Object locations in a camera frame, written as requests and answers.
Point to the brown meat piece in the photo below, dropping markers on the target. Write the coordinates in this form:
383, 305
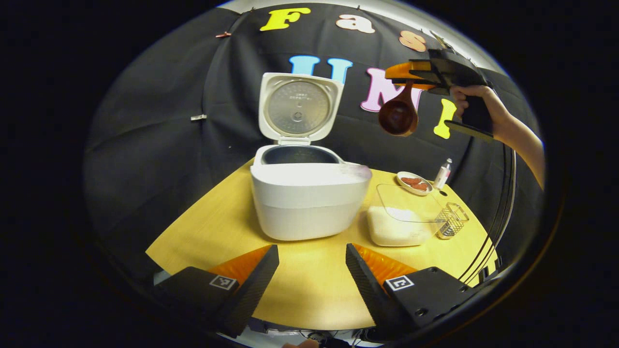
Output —
420, 186
411, 181

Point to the clear plastic rice container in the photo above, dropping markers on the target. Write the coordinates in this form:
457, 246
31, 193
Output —
411, 200

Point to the white rice cooker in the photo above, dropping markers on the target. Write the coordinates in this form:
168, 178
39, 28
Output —
309, 203

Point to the dark wooden spoon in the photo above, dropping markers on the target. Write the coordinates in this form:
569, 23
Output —
397, 116

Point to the white round plate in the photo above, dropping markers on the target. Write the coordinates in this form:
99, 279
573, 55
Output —
404, 182

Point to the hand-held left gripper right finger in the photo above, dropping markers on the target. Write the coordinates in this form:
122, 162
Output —
370, 295

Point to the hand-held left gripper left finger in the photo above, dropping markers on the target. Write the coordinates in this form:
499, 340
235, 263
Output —
251, 295

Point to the black backdrop cloth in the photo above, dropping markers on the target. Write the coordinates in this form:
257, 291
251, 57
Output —
169, 145

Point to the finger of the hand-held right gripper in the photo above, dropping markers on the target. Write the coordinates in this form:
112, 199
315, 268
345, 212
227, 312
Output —
425, 87
404, 70

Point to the clear bottle with pink label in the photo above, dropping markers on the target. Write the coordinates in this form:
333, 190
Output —
442, 176

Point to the red cloth clip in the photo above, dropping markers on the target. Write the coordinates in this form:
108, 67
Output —
223, 35

